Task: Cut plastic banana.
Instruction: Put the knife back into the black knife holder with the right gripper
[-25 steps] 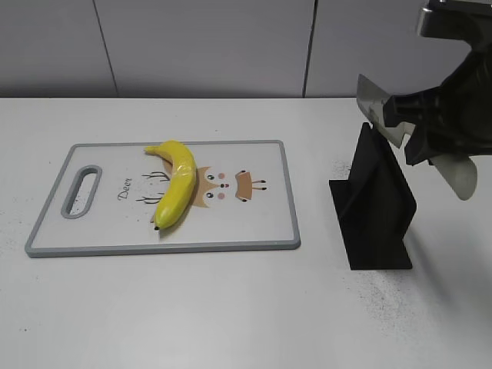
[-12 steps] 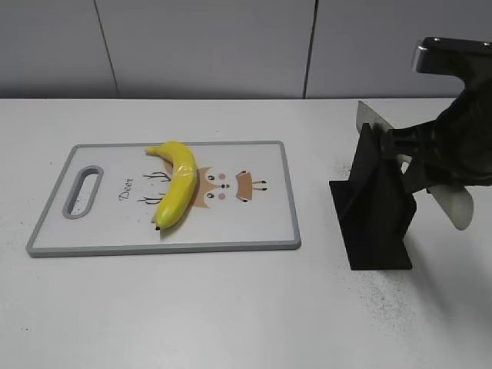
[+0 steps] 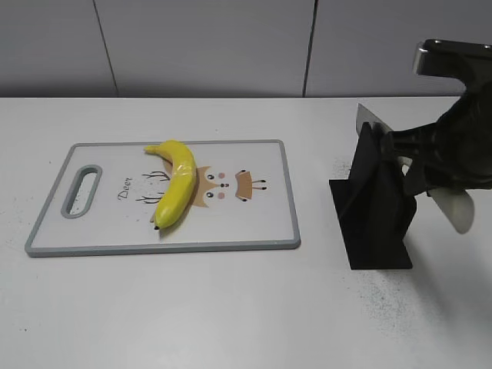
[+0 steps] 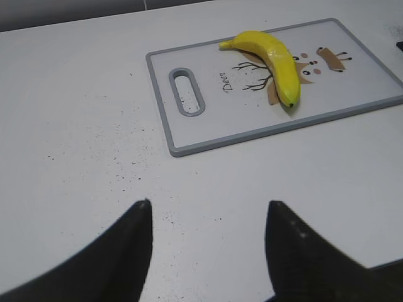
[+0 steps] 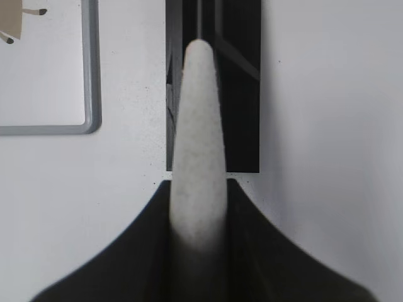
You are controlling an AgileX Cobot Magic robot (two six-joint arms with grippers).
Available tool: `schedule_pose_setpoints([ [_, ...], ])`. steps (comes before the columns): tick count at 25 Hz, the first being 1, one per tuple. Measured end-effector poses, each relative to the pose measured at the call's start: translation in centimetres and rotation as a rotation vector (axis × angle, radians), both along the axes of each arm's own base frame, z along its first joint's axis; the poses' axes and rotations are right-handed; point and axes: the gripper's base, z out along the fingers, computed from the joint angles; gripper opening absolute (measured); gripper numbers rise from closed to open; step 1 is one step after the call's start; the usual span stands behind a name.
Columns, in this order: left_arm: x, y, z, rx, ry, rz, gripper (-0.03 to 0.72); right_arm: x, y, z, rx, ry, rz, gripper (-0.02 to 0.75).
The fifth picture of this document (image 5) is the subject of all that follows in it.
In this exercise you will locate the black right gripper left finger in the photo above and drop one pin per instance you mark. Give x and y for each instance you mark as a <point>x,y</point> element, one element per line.
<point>134,267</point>

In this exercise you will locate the black knife stand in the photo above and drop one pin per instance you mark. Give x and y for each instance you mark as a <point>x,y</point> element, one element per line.
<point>233,29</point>

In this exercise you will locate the white grey-rimmed cutting board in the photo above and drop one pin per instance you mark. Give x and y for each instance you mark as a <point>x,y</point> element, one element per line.
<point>50,73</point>

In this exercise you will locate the white-handled kitchen knife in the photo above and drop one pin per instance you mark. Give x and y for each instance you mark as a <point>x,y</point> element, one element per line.
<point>198,190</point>

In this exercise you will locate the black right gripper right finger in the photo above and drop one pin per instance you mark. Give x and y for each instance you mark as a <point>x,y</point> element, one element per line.
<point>264,265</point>

